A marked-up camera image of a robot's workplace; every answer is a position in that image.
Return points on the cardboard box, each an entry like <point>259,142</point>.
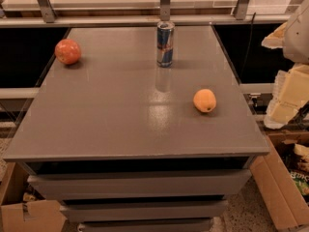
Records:
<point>21,211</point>
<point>286,206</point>

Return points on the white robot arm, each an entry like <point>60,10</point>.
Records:
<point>296,37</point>

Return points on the metal frame railing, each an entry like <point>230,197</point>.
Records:
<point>74,13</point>

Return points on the cardboard box left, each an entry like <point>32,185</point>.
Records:
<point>21,211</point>

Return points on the cardboard box right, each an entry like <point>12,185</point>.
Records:
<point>286,206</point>

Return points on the grey middle drawer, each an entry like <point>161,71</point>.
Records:
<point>144,210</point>

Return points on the green snack bag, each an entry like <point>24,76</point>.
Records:
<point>301,181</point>

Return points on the red apple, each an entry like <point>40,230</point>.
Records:
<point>67,51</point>

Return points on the grey bottom drawer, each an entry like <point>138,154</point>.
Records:
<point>164,225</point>

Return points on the red bull can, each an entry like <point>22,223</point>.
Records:
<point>164,43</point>

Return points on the grey drawer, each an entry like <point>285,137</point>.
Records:
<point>144,210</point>
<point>140,184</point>
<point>164,225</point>

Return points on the grey top drawer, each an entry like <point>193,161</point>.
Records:
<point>140,184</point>

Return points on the orange fruit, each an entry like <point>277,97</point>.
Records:
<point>204,100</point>

